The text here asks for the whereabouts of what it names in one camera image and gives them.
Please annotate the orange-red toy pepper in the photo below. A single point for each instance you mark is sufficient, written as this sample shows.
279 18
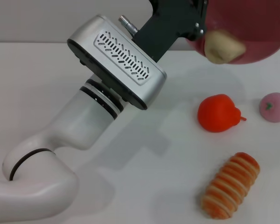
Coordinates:
217 113

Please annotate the beige toy potato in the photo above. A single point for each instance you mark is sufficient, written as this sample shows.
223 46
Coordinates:
224 47

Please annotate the orange striped bread roll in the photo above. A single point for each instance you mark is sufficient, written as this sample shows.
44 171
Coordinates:
231 186

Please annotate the pink peach toy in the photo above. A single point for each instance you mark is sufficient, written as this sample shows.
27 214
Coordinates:
275 107

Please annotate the pink bowl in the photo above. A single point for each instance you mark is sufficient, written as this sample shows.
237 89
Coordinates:
252 18

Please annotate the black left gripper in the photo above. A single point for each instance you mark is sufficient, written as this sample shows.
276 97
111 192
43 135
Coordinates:
163 30

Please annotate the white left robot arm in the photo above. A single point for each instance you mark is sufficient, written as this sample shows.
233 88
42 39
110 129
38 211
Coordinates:
84 121

